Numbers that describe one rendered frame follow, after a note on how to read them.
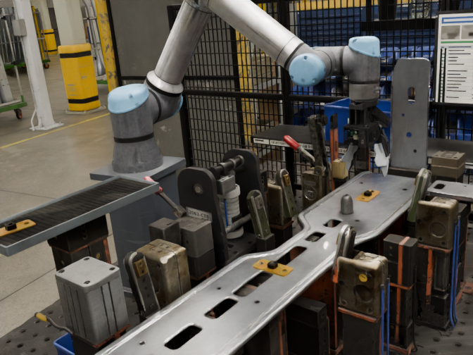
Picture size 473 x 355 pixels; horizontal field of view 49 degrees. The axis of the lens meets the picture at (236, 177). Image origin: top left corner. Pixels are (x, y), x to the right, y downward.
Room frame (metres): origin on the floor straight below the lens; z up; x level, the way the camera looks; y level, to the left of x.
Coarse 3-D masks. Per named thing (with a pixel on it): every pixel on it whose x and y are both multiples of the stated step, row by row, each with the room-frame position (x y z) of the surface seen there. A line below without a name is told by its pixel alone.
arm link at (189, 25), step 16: (192, 16) 1.49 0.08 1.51; (208, 16) 1.51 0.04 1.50; (176, 32) 1.51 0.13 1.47; (192, 32) 1.50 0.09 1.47; (176, 48) 1.51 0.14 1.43; (192, 48) 1.52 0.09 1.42; (160, 64) 1.54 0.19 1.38; (176, 64) 1.52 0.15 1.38; (160, 80) 1.54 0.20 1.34; (176, 80) 1.55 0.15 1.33; (160, 96) 1.53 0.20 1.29; (176, 96) 1.56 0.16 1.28; (176, 112) 1.61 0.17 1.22
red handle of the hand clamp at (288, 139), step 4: (284, 136) 1.49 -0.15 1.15; (288, 136) 1.49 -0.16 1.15; (284, 140) 1.48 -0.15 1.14; (288, 140) 1.48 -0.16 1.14; (292, 140) 1.48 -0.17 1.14; (292, 144) 1.47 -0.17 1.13; (296, 144) 1.46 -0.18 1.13; (296, 148) 1.46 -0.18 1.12; (300, 148) 1.46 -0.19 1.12; (300, 152) 1.45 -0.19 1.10; (304, 152) 1.45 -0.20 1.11; (304, 156) 1.45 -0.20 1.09; (308, 156) 1.44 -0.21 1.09; (312, 156) 1.44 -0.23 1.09; (308, 160) 1.44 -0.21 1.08; (312, 160) 1.43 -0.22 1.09; (324, 168) 1.41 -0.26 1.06
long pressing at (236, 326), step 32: (352, 192) 1.36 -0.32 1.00; (384, 192) 1.34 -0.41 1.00; (320, 224) 1.17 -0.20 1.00; (352, 224) 1.15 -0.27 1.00; (384, 224) 1.14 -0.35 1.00; (256, 256) 1.03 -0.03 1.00; (320, 256) 1.00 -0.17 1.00; (192, 288) 0.91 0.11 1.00; (224, 288) 0.90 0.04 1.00; (256, 288) 0.89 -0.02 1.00; (288, 288) 0.88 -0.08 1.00; (160, 320) 0.81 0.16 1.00; (192, 320) 0.80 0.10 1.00; (224, 320) 0.79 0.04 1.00; (256, 320) 0.79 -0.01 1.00; (128, 352) 0.73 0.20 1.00; (160, 352) 0.72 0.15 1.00; (192, 352) 0.71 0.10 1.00; (224, 352) 0.71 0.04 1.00
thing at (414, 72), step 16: (400, 64) 1.54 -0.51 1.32; (416, 64) 1.51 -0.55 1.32; (400, 80) 1.54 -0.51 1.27; (416, 80) 1.51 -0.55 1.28; (400, 96) 1.54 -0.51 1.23; (416, 96) 1.51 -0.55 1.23; (400, 112) 1.54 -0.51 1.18; (416, 112) 1.51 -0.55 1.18; (400, 128) 1.54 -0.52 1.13; (416, 128) 1.51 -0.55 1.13; (400, 144) 1.54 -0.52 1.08; (416, 144) 1.51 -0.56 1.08; (400, 160) 1.54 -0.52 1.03; (416, 160) 1.51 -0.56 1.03
